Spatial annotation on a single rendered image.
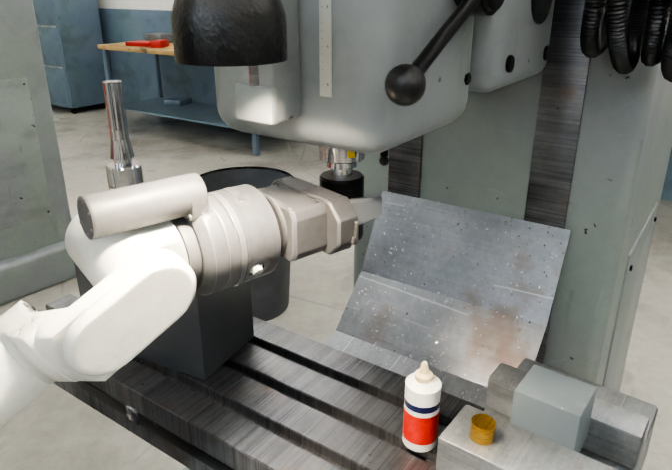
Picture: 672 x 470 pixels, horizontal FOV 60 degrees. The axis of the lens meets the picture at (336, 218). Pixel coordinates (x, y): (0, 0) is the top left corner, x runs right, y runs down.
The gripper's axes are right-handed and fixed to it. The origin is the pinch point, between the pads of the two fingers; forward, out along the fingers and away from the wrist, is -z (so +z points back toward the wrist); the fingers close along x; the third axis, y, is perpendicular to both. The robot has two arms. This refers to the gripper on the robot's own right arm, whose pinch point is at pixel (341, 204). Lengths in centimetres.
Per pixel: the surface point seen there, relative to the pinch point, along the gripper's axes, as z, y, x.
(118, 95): 10.2, -8.2, 32.7
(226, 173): -98, 62, 197
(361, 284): -23.7, 26.4, 21.7
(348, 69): 7.1, -15.4, -8.7
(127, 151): 10.0, -0.8, 32.4
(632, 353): -194, 122, 34
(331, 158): 2.2, -5.6, -0.9
